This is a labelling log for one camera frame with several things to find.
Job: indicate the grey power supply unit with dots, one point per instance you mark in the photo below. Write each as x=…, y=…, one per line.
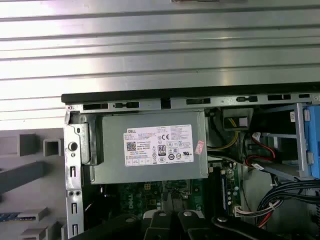
x=112, y=150

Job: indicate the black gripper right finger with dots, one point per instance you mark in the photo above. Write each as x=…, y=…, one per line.
x=190, y=225

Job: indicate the black PC case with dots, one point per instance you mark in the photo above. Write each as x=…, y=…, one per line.
x=175, y=93

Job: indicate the grey metal drive cage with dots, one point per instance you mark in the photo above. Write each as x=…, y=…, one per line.
x=300, y=130

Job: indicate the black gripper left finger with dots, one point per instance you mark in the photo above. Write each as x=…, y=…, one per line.
x=162, y=225

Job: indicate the green motherboard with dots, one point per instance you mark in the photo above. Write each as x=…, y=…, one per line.
x=150, y=195

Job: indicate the RAM stick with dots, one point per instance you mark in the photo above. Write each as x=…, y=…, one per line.
x=10, y=217

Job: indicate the grey parts rack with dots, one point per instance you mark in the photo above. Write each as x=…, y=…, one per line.
x=37, y=200

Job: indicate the blue disk carrier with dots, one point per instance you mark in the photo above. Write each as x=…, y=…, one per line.
x=313, y=130

